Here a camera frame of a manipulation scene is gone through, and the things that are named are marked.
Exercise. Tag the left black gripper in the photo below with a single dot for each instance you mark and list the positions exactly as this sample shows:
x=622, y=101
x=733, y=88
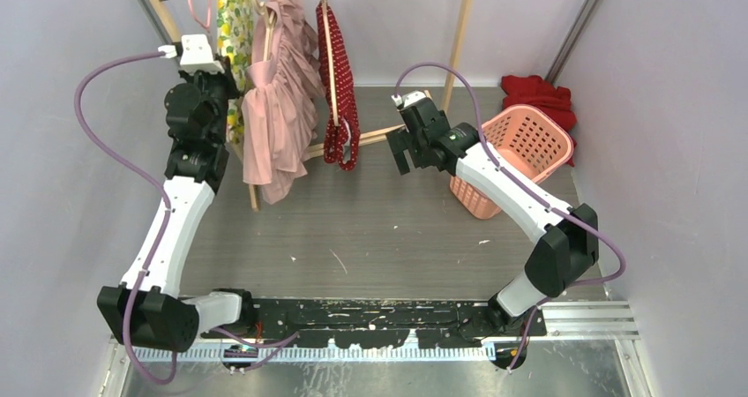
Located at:
x=226, y=78

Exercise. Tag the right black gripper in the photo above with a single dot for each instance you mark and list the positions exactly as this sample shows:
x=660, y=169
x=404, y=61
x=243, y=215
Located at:
x=400, y=141

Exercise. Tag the pink pleated skirt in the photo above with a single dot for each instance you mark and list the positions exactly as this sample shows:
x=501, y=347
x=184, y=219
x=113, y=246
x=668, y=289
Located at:
x=279, y=110

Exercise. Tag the lemon print skirt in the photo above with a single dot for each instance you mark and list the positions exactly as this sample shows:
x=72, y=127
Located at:
x=234, y=25

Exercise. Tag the beige hanger of pink skirt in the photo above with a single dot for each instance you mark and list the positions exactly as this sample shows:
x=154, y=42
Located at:
x=269, y=17

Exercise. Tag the pink wire hanger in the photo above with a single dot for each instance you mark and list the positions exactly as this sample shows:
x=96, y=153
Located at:
x=203, y=15

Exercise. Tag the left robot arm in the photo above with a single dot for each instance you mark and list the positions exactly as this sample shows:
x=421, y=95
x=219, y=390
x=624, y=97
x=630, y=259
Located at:
x=145, y=309

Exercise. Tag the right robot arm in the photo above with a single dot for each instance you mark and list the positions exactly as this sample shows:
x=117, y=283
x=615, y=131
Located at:
x=565, y=245

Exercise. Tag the red polka dot skirt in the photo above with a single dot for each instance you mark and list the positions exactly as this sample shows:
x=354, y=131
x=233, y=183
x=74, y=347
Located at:
x=346, y=156

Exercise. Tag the beige hanger of red skirt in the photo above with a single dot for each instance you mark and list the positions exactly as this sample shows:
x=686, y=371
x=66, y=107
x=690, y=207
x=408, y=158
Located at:
x=327, y=49

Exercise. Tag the pink laundry basket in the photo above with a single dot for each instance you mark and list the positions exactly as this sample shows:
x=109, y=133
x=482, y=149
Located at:
x=529, y=140

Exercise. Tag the red cloth pile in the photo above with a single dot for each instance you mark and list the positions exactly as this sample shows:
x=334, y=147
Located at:
x=553, y=101

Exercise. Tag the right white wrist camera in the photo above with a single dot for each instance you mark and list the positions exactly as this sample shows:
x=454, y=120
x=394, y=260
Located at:
x=409, y=99

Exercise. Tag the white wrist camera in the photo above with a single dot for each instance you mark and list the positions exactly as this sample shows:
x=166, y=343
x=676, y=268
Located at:
x=409, y=99
x=194, y=53

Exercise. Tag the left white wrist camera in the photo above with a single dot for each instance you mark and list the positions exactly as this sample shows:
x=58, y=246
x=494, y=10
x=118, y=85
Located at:
x=194, y=53

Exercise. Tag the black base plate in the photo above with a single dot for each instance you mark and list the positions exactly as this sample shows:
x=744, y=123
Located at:
x=376, y=323

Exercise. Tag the metal corner rail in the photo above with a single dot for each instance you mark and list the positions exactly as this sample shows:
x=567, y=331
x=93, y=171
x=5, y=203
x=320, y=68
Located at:
x=579, y=25

